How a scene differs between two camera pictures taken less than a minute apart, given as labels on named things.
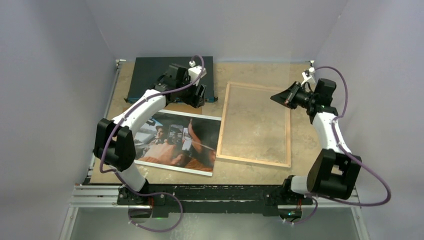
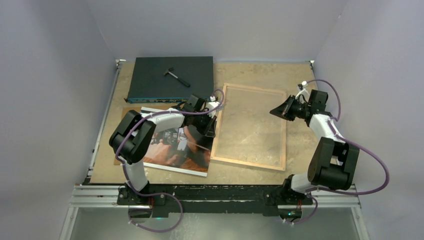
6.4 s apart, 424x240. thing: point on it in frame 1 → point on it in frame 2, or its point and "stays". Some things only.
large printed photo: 179,141 stays
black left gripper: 195,101 → 210,121
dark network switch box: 147,71 stays
